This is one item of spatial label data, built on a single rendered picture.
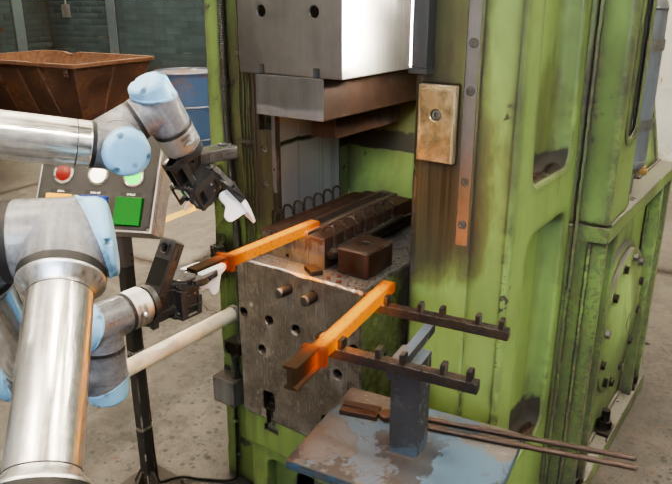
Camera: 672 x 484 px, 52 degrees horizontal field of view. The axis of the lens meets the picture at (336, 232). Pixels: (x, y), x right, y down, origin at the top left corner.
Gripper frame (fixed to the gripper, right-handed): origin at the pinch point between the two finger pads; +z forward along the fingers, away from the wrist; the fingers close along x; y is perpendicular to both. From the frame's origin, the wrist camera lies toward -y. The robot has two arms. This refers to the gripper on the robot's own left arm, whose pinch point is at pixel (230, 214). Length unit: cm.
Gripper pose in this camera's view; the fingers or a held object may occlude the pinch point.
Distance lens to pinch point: 147.8
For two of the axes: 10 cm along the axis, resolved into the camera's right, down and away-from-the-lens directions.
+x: 8.2, 1.9, -5.5
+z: 2.9, 6.9, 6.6
